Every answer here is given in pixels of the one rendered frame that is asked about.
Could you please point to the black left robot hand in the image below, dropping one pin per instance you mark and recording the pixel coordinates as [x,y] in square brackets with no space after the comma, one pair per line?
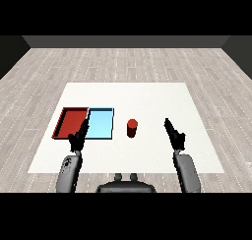
[78,139]

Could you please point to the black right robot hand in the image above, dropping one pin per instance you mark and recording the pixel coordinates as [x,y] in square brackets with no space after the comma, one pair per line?
[176,137]

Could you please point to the red shallow open box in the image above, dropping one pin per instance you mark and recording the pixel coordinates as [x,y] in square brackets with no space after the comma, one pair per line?
[70,122]

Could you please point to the light blue shallow open box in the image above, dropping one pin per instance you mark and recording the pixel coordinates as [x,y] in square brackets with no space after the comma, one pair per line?
[100,123]

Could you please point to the small red can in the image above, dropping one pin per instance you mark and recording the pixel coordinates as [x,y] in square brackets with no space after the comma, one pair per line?
[132,128]

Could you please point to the dark grey robot body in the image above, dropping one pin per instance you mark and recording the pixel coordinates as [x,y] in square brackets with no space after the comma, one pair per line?
[126,186]

